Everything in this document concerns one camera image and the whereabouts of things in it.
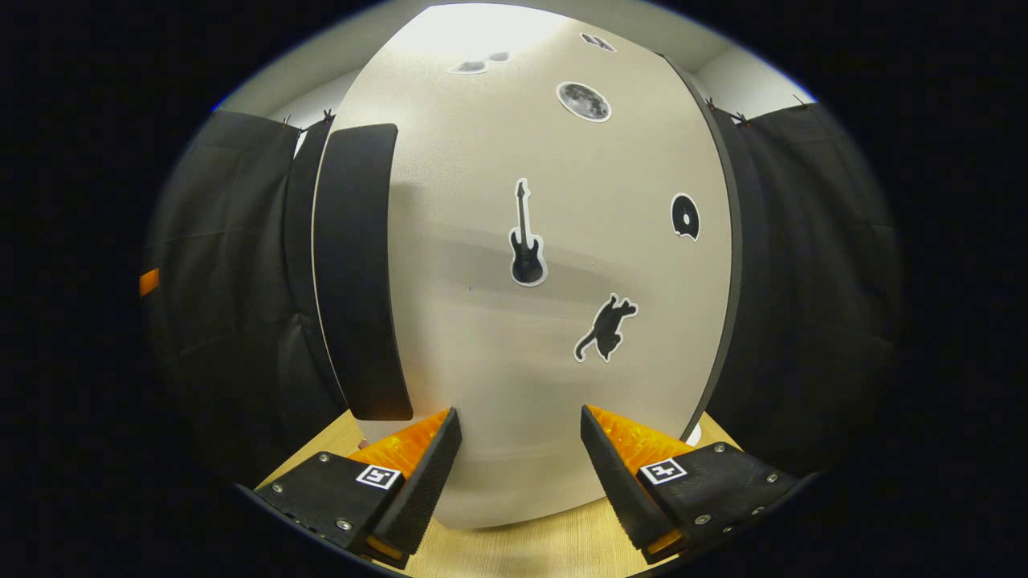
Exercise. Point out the beige cabinet door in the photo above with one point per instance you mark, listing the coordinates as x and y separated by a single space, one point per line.
482 361

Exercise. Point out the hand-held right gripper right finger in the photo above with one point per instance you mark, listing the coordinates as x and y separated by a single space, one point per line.
618 490

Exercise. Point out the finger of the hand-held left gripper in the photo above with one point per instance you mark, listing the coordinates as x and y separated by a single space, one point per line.
148 282

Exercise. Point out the white round device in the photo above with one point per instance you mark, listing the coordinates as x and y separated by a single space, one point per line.
694 435

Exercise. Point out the row of backdrop clips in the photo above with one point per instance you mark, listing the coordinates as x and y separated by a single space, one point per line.
328 117

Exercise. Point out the black backdrop cloth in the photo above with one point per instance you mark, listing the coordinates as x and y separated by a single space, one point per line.
803 281

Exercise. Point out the grey cabinet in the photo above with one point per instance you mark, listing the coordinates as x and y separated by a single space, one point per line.
299 257

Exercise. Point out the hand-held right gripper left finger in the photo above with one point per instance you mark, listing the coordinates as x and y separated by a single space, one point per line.
426 482

